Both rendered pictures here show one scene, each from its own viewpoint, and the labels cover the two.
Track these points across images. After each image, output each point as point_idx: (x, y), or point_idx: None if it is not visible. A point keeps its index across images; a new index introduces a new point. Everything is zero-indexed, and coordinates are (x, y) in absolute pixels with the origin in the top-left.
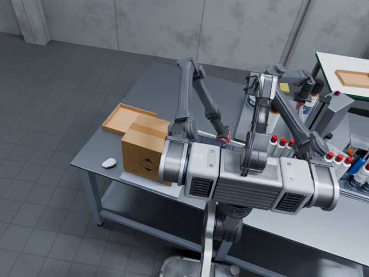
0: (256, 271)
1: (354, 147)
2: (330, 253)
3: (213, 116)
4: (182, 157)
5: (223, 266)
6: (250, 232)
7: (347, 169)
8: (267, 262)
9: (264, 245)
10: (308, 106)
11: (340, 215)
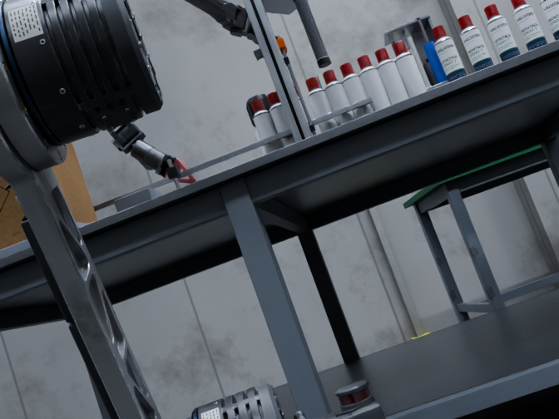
0: (447, 405)
1: (391, 31)
2: (441, 86)
3: (129, 138)
4: None
5: (323, 416)
6: (401, 390)
7: (411, 60)
8: (469, 382)
9: (451, 378)
10: None
11: None
